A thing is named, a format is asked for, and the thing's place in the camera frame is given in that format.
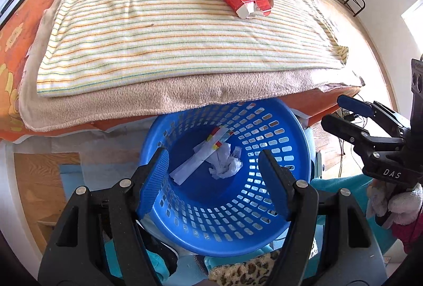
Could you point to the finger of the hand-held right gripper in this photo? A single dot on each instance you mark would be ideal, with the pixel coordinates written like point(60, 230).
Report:
point(343, 127)
point(355, 105)

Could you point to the leopard print slipper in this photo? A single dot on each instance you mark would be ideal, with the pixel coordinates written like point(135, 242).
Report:
point(244, 272)

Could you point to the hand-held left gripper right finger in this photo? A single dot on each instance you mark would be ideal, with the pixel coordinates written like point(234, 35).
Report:
point(274, 180)

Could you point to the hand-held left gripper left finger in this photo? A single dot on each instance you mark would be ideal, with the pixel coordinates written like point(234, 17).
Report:
point(155, 180)

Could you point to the person's right hand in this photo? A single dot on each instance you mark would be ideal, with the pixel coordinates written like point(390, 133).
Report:
point(403, 203)

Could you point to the folded white paper strip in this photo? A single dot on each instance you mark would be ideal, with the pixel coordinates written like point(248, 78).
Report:
point(195, 162)

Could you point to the blue plastic basket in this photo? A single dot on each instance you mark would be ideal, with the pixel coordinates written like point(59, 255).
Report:
point(198, 200)

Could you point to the beige towel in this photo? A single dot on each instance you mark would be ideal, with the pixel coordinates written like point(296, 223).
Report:
point(165, 99)

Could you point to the light blue mat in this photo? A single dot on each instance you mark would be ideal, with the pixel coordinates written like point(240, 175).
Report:
point(99, 180)

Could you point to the small crumpled white tissue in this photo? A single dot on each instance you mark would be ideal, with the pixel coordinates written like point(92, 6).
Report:
point(228, 163)

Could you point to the teal cloth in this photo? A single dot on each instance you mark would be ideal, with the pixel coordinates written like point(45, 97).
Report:
point(152, 267)
point(343, 203)

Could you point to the orange floral bedsheet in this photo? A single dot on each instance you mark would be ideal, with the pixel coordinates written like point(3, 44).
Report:
point(16, 58)

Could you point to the striped yellow towel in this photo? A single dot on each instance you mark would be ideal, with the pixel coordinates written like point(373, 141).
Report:
point(165, 41)

